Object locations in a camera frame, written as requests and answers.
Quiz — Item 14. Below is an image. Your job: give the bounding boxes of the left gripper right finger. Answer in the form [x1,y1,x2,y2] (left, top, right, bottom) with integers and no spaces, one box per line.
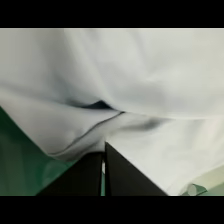
[104,141,169,197]

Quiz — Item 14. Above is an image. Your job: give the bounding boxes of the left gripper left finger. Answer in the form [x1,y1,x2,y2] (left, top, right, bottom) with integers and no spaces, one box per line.
[35,152,104,197]

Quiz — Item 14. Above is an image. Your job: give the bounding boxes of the white garment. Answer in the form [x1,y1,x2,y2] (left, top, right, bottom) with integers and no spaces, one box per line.
[0,28,224,197]

